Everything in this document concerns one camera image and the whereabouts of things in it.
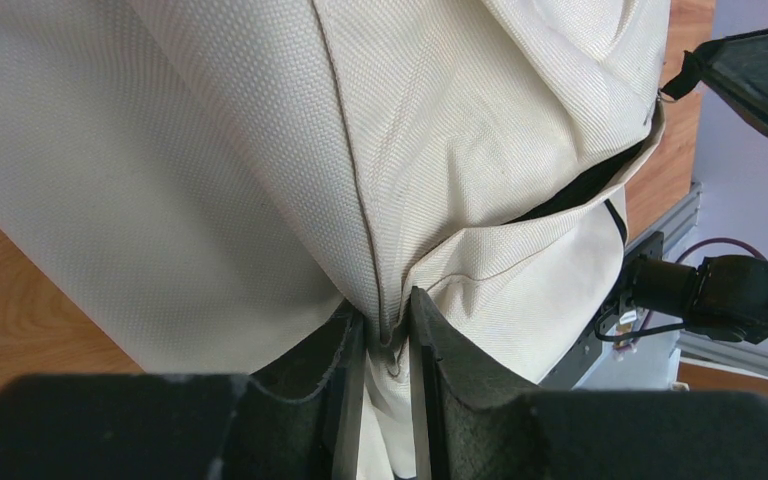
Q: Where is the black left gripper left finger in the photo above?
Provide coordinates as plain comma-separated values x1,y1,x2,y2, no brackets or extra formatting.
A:
0,305,365,479

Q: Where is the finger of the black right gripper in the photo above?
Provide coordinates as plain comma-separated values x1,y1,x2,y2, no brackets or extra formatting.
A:
695,28,768,139

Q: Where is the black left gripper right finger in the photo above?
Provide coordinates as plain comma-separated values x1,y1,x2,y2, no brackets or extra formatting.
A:
409,288,768,479

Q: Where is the beige canvas backpack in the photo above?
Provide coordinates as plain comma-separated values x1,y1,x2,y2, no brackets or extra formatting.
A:
0,1,670,479

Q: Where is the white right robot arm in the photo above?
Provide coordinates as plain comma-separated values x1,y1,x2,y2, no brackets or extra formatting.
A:
591,28,768,344

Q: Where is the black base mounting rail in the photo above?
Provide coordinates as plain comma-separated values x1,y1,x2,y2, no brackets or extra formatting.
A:
541,183,768,389

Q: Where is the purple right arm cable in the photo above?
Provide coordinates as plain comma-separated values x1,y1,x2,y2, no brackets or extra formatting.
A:
638,237,768,333

